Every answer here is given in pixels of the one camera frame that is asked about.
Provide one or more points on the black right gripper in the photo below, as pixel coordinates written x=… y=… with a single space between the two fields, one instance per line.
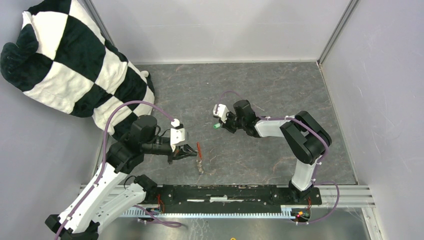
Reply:
x=226 y=125

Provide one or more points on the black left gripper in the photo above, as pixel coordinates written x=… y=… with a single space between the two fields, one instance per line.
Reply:
x=184 y=150

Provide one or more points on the metal key holder red handle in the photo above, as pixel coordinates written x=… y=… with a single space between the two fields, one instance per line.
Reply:
x=199 y=160

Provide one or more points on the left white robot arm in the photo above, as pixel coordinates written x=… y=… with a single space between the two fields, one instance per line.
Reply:
x=90 y=212

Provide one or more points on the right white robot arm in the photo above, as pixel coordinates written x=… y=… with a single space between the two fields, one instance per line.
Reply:
x=306 y=138

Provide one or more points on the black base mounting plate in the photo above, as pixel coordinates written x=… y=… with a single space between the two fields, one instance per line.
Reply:
x=227 y=199

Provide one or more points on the checkered black white plush cloth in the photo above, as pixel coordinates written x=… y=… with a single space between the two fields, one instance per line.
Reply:
x=62 y=60

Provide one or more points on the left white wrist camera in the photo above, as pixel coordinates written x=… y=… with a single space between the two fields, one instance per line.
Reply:
x=178 y=134

